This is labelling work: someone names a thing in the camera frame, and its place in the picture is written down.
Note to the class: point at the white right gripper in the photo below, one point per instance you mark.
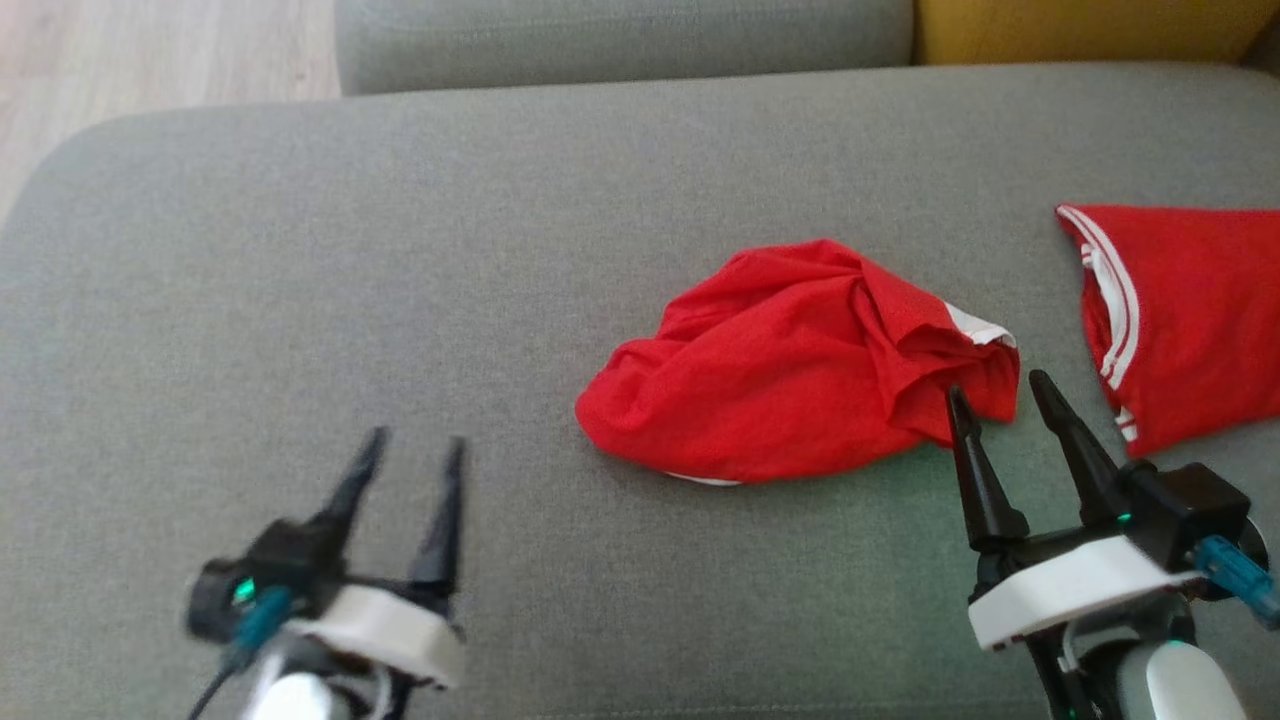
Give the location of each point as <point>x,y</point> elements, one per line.
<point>1070,590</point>

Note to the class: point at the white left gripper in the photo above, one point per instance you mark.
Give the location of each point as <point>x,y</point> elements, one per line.
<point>390,630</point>

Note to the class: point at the red basketball jersey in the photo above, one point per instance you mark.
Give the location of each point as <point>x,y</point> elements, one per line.
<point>1210,310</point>

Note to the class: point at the red shorts with white waistband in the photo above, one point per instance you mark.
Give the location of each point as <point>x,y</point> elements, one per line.
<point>780,370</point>

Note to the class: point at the grey sofa seat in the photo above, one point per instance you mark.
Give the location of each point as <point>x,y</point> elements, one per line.
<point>400,250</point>

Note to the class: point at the yellow sofa cushion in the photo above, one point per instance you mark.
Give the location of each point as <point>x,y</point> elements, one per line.
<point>1080,30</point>

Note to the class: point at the wide grey sofa back cushion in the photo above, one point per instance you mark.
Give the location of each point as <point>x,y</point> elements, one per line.
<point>620,40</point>

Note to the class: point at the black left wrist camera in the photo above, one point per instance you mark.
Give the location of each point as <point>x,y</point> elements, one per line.
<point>290,560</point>

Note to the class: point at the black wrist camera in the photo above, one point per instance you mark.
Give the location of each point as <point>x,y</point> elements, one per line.
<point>290,560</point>
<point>1185,510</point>

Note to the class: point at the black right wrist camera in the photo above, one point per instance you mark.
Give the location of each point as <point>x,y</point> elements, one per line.
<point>1185,510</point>

